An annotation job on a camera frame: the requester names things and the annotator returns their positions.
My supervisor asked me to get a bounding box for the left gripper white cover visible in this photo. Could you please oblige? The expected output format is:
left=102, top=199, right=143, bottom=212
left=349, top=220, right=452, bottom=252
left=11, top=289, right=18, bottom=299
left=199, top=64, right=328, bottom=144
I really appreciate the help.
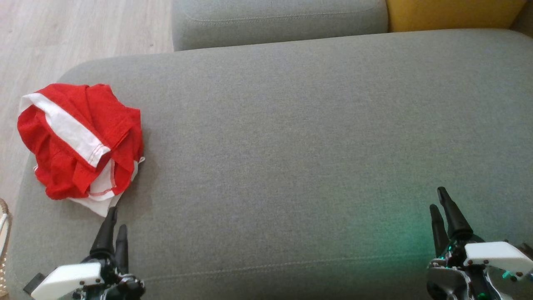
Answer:
left=31, top=207, right=145, bottom=300

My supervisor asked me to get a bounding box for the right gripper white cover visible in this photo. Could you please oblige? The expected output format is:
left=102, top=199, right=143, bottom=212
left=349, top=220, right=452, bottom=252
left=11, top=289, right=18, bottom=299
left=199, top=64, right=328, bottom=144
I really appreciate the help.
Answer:
left=427, top=187, right=533, bottom=300

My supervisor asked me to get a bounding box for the red shorts white side stripe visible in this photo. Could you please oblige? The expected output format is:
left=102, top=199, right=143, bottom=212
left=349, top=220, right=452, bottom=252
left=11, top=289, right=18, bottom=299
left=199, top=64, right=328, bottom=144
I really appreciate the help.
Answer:
left=17, top=83, right=144, bottom=200

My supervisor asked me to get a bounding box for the yellow sofa back cushion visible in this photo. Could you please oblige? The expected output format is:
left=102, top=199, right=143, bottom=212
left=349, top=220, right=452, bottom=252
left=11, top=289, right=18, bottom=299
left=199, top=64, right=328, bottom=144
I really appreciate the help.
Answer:
left=386, top=0, right=527, bottom=33

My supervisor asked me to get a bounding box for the woven laundry basket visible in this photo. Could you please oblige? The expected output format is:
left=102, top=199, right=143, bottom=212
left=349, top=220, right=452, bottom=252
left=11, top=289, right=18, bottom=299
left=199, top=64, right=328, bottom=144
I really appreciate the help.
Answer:
left=0, top=199, right=12, bottom=292

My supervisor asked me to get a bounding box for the large grey ottoman cushion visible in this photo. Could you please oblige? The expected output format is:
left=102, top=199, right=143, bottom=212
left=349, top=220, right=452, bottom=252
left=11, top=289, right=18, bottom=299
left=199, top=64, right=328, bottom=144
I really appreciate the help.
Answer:
left=8, top=28, right=533, bottom=300

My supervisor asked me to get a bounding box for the grey sofa seat cushion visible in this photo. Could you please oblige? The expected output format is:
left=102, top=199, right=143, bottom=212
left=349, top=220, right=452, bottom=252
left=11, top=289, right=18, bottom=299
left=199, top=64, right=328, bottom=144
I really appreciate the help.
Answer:
left=172, top=0, right=389, bottom=51

